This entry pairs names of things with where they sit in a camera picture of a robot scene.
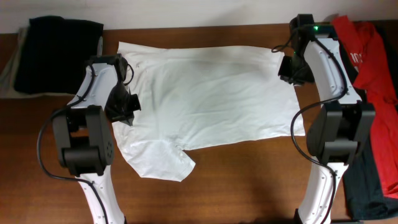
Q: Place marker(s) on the red t-shirt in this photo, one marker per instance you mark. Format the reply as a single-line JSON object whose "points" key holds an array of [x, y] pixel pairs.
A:
{"points": [[365, 49]]}

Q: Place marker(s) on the dark grey garment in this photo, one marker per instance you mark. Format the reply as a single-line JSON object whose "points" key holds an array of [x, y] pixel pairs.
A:
{"points": [[363, 192]]}

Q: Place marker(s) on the white t-shirt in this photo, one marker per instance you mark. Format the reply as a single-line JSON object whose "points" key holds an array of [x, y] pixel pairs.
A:
{"points": [[202, 97]]}

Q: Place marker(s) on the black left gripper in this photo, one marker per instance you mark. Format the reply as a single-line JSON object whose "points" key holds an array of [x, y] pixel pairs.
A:
{"points": [[127, 116]]}

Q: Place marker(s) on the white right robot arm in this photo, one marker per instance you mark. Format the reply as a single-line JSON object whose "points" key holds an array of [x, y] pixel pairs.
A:
{"points": [[341, 129]]}

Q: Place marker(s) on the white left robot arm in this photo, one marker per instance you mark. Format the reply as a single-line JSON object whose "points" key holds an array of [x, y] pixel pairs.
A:
{"points": [[83, 137]]}

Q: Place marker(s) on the folded black garment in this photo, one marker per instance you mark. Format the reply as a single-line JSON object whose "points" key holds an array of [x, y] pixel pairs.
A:
{"points": [[54, 54]]}

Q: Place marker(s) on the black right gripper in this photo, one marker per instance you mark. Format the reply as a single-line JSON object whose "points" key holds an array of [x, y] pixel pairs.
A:
{"points": [[287, 76]]}

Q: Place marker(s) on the beige folded garment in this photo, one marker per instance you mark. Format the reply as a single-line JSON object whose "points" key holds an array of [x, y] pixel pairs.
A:
{"points": [[8, 75]]}

